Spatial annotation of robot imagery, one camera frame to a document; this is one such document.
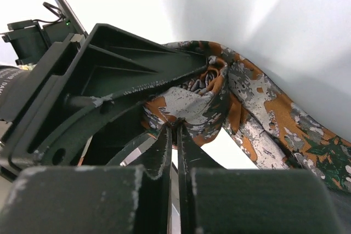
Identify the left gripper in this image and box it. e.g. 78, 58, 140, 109
1, 24, 208, 167

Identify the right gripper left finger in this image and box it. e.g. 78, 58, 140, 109
1, 127, 172, 233

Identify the orange grey patterned tie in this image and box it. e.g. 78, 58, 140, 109
142, 41, 350, 192

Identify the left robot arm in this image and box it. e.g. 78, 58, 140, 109
1, 21, 208, 173

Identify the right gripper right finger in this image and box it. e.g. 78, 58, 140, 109
177, 126, 343, 233

